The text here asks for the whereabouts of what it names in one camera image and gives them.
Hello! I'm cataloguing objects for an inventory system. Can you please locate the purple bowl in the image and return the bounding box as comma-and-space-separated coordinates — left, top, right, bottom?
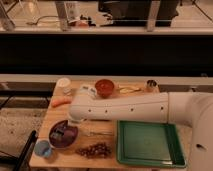
49, 124, 78, 148

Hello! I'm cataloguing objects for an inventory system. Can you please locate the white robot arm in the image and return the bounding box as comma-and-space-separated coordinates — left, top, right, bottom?
51, 85, 213, 171

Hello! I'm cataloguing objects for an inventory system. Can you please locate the blue cup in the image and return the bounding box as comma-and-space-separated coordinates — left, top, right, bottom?
34, 140, 52, 158

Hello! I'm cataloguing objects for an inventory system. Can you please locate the orange carrot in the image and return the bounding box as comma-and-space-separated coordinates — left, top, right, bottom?
51, 97, 71, 108

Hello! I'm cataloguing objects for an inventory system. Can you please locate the silver fork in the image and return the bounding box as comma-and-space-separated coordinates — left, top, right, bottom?
82, 131, 114, 136

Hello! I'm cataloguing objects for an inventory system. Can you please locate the bunch of dark grapes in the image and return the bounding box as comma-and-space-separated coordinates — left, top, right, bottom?
76, 142, 112, 158

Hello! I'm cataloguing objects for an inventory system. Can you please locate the black chair back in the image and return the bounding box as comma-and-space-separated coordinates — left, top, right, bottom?
12, 130, 36, 171

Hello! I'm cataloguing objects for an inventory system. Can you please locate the yellow banana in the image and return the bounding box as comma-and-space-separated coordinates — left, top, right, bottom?
119, 86, 141, 94

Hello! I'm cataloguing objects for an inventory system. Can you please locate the green tray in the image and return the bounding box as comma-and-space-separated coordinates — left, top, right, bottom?
116, 121, 186, 168

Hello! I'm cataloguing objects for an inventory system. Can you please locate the metal cup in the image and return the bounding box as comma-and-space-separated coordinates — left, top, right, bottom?
146, 80, 157, 92

